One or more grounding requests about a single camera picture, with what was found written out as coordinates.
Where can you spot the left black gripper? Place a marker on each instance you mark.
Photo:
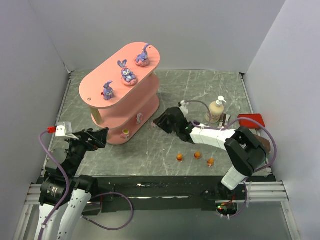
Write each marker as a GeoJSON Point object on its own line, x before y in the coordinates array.
{"type": "Point", "coordinates": [88, 139]}

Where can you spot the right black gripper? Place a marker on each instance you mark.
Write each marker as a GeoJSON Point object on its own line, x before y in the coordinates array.
{"type": "Point", "coordinates": [172, 122]}

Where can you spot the pink blue patterned egg toy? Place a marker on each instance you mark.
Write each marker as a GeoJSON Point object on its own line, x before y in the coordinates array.
{"type": "Point", "coordinates": [139, 118]}

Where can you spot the pink toy with yellow top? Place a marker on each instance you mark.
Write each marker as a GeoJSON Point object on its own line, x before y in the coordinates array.
{"type": "Point", "coordinates": [125, 134]}

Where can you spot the orange bear toy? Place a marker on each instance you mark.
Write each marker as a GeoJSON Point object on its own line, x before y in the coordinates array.
{"type": "Point", "coordinates": [197, 155]}
{"type": "Point", "coordinates": [210, 162]}
{"type": "Point", "coordinates": [180, 157]}

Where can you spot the small purple bunny toy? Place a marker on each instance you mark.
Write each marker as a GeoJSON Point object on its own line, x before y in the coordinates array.
{"type": "Point", "coordinates": [108, 92]}

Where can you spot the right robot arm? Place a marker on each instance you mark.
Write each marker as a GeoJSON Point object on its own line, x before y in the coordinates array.
{"type": "Point", "coordinates": [245, 151]}

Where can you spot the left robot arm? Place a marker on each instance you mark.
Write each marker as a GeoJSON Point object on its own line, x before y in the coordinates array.
{"type": "Point", "coordinates": [63, 197]}

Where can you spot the pink three-tier shelf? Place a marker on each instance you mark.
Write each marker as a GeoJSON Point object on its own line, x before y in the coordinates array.
{"type": "Point", "coordinates": [121, 111]}

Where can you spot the cream pump lotion bottle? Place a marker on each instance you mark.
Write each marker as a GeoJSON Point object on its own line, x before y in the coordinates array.
{"type": "Point", "coordinates": [216, 109]}

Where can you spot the brown snack packet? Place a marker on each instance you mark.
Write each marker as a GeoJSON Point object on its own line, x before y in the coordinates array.
{"type": "Point", "coordinates": [224, 121]}

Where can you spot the red rectangular box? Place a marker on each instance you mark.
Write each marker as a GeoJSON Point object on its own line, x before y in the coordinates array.
{"type": "Point", "coordinates": [251, 121]}

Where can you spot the brown and green roll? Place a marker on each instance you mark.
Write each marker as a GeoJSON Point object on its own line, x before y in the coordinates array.
{"type": "Point", "coordinates": [265, 143]}

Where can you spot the electronics board with leds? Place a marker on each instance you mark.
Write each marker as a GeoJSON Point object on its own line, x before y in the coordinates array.
{"type": "Point", "coordinates": [228, 209]}

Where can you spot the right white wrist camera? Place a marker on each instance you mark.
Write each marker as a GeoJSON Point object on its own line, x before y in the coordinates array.
{"type": "Point", "coordinates": [183, 106]}

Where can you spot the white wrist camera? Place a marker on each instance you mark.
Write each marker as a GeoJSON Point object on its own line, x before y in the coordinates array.
{"type": "Point", "coordinates": [62, 130]}
{"type": "Point", "coordinates": [183, 106]}

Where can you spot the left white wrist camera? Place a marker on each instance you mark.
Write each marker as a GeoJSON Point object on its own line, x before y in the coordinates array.
{"type": "Point", "coordinates": [62, 130]}

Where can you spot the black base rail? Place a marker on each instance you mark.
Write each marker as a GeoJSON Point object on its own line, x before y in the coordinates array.
{"type": "Point", "coordinates": [150, 193]}

